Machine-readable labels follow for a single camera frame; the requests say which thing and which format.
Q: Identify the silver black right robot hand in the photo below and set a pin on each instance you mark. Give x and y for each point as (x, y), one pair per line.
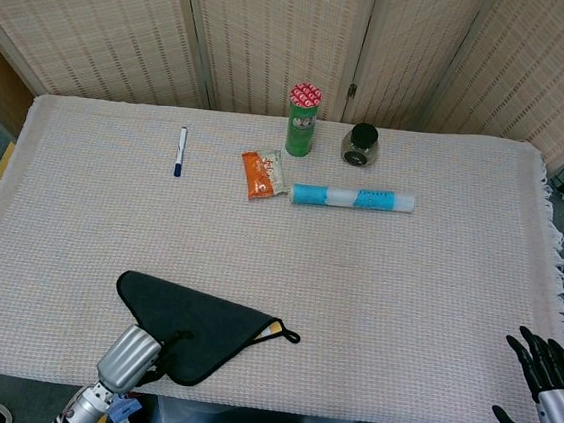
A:
(552, 392)

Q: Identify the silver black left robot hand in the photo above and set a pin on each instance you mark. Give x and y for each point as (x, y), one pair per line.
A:
(128, 359)

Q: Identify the yellow cloth with black trim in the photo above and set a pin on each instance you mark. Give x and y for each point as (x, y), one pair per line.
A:
(191, 323)

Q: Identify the white marker blue cap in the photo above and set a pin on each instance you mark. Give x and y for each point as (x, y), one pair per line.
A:
(181, 152)

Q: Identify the pale woven tablecloth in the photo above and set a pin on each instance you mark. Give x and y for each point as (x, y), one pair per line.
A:
(354, 288)

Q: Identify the orange white snack packet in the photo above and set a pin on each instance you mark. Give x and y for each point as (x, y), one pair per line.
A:
(260, 177)

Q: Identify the blue white wrap roll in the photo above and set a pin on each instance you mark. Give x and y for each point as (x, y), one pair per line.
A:
(353, 198)

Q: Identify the green can red lid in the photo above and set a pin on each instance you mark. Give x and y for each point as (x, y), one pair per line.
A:
(302, 128)

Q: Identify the glass jar black lid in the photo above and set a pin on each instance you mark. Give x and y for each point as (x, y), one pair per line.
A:
(361, 146)

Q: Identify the woven bamboo folding screen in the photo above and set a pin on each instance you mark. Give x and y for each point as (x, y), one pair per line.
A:
(105, 24)

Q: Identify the brass screen hinge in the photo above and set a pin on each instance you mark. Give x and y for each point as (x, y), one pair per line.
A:
(352, 90)

